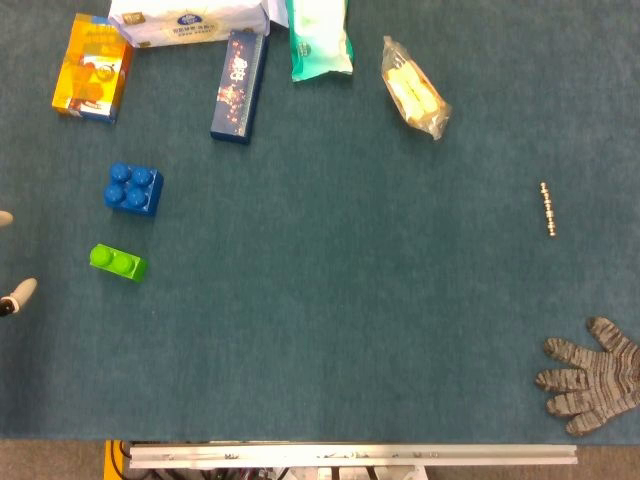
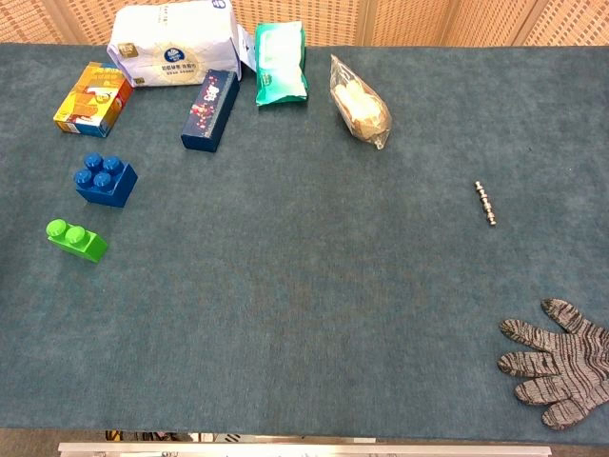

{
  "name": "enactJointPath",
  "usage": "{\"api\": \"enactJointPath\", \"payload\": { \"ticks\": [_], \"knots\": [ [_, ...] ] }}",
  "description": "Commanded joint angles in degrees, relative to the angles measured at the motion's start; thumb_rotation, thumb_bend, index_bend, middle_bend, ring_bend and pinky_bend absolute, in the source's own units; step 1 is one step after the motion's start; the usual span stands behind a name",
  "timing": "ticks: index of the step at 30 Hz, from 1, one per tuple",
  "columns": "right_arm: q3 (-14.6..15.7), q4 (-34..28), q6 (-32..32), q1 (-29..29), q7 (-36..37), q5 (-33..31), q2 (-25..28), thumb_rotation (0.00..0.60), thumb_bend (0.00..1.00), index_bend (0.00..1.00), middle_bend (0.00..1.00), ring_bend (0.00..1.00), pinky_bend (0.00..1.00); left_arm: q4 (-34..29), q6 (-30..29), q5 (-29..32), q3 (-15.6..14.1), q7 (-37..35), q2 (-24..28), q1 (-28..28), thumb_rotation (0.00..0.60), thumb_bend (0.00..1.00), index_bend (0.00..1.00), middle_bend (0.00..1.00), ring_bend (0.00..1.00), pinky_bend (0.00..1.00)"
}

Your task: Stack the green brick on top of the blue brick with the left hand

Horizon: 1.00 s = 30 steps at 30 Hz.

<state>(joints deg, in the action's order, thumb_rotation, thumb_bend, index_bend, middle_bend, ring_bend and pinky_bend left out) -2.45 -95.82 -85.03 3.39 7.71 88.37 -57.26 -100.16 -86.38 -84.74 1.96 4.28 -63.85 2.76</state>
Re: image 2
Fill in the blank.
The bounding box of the green two-stud building block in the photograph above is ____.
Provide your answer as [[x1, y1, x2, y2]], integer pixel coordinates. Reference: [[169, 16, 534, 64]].
[[45, 218, 109, 265]]

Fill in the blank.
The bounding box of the blue four-stud building block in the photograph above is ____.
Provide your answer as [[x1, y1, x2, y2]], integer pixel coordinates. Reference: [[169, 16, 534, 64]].
[[73, 151, 139, 209]]

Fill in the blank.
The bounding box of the teal felt table cover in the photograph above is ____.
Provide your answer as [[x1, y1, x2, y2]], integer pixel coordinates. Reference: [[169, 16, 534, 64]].
[[0, 42, 609, 437]]

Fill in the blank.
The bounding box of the clear bag of bread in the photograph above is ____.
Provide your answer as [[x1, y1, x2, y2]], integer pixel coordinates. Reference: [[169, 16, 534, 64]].
[[329, 53, 393, 151]]

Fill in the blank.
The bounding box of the dark blue long box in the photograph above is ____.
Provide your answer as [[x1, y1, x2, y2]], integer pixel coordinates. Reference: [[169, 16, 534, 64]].
[[180, 69, 242, 154]]

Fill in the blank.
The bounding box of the green wet wipes pack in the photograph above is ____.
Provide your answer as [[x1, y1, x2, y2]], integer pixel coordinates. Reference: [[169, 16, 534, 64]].
[[253, 21, 309, 108]]

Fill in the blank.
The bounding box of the small metal bolt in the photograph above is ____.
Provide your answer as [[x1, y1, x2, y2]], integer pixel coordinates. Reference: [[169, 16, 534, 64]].
[[473, 179, 498, 228]]

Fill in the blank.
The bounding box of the small white paper packet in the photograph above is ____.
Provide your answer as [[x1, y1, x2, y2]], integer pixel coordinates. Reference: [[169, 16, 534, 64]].
[[236, 23, 257, 72]]

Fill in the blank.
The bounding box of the white tissue pack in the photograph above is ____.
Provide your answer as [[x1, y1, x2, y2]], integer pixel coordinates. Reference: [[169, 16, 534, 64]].
[[106, 0, 243, 89]]

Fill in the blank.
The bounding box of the woven bamboo screen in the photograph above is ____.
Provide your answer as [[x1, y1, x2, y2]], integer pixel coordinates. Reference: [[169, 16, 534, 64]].
[[0, 0, 609, 48]]

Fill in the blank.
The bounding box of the orange yellow cardboard box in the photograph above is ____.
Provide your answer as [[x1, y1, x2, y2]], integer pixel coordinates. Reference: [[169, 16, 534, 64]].
[[52, 61, 135, 139]]

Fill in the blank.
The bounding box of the grey knit work glove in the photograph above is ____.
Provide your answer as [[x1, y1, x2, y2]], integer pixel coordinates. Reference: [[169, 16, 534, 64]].
[[497, 298, 609, 431]]

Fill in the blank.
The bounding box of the aluminium profile rail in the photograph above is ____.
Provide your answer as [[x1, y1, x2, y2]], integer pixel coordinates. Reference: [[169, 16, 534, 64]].
[[56, 441, 553, 457]]

